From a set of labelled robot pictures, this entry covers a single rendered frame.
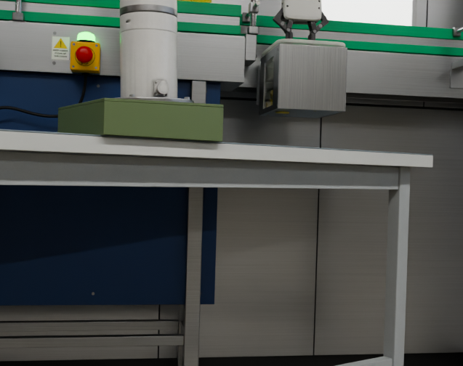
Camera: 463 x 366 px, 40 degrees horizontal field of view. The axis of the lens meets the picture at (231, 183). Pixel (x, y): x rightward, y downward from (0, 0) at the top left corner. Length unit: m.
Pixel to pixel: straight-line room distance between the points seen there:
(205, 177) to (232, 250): 0.68
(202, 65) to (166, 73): 0.39
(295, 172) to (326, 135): 0.58
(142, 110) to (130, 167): 0.13
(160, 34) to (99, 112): 0.22
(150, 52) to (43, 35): 0.46
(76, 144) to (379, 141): 1.20
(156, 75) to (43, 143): 0.28
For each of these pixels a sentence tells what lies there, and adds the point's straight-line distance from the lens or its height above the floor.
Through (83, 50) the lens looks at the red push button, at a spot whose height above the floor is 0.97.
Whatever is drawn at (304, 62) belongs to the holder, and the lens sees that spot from 1.57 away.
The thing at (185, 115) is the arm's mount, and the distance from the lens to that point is 1.28.
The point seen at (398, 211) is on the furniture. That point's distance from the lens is 1.76.
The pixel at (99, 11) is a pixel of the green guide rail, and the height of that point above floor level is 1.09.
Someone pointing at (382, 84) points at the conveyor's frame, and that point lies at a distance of 1.93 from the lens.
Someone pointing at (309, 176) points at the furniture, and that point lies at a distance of 1.54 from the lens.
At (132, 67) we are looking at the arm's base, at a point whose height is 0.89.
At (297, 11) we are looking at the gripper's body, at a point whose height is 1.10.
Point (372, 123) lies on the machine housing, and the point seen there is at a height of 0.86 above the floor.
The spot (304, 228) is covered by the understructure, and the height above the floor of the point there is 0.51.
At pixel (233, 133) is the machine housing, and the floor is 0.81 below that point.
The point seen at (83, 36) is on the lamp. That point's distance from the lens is 1.65.
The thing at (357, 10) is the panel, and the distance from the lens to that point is 2.14.
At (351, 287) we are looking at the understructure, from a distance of 2.14.
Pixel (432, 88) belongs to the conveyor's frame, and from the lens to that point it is 2.00.
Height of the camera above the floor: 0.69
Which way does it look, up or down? 1 degrees down
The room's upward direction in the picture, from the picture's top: 2 degrees clockwise
